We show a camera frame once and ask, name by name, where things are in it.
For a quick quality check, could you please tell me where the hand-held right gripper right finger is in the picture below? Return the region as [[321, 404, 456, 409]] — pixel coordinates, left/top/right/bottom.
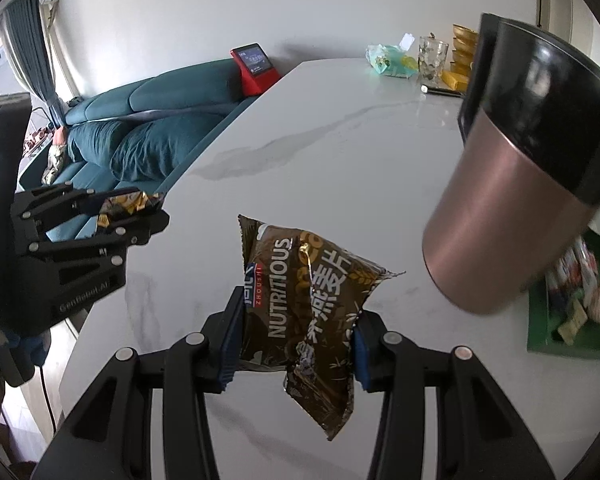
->
[[352, 310, 556, 480]]

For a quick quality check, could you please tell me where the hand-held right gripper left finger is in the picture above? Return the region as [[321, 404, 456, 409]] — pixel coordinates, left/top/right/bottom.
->
[[30, 285, 246, 480]]

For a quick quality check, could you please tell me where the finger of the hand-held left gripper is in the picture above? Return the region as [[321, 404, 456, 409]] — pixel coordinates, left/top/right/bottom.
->
[[24, 209, 172, 262], [10, 183, 144, 232]]

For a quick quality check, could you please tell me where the small brown gold packet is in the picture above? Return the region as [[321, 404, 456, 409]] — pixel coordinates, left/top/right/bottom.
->
[[96, 189, 165, 235]]

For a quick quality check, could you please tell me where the large brown oatmeal packet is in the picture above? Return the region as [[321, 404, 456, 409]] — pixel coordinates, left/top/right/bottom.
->
[[237, 214, 406, 442]]

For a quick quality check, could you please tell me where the green tray box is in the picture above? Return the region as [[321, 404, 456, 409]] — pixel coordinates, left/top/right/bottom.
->
[[526, 230, 600, 361]]

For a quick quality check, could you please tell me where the clear bag of colourful snacks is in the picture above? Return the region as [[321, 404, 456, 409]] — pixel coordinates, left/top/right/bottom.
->
[[547, 237, 600, 346]]

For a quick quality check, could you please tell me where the patterned cushion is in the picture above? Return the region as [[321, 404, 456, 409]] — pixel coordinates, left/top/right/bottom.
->
[[41, 144, 70, 186]]

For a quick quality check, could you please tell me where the teal sofa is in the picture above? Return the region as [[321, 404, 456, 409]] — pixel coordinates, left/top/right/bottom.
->
[[17, 57, 261, 241]]

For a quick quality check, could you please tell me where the blue grey curtain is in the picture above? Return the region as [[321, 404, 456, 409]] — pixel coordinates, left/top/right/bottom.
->
[[2, 0, 68, 126]]

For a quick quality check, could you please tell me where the red smart display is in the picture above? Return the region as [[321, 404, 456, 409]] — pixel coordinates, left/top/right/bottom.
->
[[230, 43, 282, 97]]

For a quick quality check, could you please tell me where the yellow box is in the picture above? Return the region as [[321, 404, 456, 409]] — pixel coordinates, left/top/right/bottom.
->
[[441, 70, 468, 93]]

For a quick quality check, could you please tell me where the teal tissue pack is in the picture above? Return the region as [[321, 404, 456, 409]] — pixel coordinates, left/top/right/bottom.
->
[[366, 33, 421, 78]]

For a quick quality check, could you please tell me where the clear glass cup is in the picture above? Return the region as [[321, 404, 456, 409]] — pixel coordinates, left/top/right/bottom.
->
[[418, 35, 450, 86]]

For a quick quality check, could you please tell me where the stack of gold bowls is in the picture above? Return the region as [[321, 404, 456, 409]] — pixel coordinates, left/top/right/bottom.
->
[[450, 23, 481, 73]]

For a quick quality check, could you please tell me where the black cable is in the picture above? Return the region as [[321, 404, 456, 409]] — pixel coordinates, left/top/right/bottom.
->
[[39, 362, 61, 433]]

